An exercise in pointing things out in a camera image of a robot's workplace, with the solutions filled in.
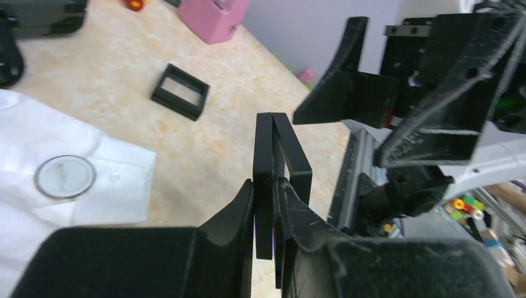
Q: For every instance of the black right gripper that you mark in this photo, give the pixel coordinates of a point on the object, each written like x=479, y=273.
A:
x=453, y=69

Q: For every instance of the brown ring brooch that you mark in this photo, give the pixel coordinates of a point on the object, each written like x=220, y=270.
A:
x=65, y=177

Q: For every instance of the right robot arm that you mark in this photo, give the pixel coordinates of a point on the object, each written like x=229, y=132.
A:
x=499, y=155

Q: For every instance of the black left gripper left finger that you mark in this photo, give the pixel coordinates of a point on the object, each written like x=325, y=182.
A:
x=212, y=260

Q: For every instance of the yellow toy car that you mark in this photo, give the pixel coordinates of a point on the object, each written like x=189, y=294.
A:
x=135, y=5

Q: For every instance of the pink phone stand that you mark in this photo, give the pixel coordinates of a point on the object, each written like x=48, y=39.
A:
x=213, y=21

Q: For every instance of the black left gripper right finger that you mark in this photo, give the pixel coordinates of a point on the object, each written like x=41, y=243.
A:
x=321, y=261

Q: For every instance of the black square frame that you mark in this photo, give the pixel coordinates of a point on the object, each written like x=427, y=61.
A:
x=181, y=92
x=276, y=148

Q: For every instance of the green pink toy outside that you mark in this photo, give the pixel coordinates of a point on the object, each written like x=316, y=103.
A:
x=305, y=77

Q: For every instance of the white shirt garment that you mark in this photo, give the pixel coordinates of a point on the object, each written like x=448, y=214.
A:
x=32, y=133

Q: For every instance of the black poker chip case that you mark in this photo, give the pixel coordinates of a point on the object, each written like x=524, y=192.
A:
x=27, y=19

